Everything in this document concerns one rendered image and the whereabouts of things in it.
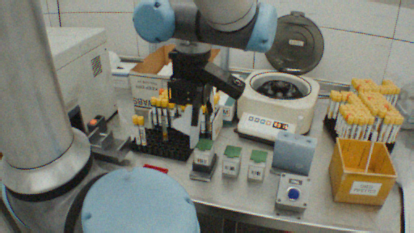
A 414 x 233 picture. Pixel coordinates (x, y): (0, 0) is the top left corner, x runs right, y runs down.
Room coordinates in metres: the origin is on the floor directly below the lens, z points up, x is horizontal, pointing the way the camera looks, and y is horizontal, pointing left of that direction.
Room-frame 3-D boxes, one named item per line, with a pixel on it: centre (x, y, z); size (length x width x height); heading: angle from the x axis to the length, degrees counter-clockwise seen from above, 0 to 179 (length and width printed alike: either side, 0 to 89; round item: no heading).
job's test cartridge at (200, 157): (0.59, 0.01, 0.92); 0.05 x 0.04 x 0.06; 164
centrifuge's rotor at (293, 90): (0.85, -0.22, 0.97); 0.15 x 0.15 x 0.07
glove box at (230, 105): (0.92, -0.06, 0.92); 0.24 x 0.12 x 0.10; 163
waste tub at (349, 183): (0.51, -0.37, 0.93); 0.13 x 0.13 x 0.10; 78
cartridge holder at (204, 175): (0.59, 0.01, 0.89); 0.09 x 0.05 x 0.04; 164
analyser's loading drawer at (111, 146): (0.65, 0.32, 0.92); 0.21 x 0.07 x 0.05; 73
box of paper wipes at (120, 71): (1.15, 0.42, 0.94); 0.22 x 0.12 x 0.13; 77
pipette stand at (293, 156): (0.59, -0.21, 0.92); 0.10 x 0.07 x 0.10; 65
